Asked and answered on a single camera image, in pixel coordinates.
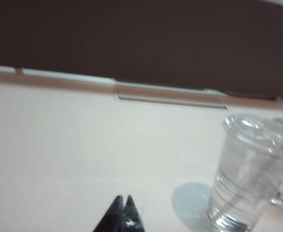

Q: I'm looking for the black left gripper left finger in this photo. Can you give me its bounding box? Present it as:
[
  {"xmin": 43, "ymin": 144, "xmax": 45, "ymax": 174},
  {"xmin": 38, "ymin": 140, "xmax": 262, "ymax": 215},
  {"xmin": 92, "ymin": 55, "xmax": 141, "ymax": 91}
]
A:
[{"xmin": 91, "ymin": 195, "xmax": 126, "ymax": 232}]

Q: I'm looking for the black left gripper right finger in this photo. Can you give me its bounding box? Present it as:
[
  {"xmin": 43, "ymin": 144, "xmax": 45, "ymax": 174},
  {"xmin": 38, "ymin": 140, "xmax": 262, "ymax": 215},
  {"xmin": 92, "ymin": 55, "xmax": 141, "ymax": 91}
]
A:
[{"xmin": 121, "ymin": 195, "xmax": 146, "ymax": 232}]

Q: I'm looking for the desk cable slot cover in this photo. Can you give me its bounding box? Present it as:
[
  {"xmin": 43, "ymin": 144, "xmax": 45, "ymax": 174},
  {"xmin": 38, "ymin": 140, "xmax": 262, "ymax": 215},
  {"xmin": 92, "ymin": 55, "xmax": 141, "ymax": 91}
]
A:
[{"xmin": 114, "ymin": 80, "xmax": 228, "ymax": 111}]

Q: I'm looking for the large clear plastic cup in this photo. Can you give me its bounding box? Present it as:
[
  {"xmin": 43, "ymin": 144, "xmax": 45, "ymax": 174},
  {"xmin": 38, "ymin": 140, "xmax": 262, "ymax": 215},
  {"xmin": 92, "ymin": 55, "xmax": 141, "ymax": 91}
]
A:
[{"xmin": 206, "ymin": 114, "xmax": 283, "ymax": 232}]

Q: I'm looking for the brown desk divider panel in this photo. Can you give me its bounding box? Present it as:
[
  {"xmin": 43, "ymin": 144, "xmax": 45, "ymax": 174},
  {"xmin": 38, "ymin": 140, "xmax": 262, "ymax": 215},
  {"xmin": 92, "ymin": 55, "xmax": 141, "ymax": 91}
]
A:
[{"xmin": 0, "ymin": 0, "xmax": 283, "ymax": 102}]

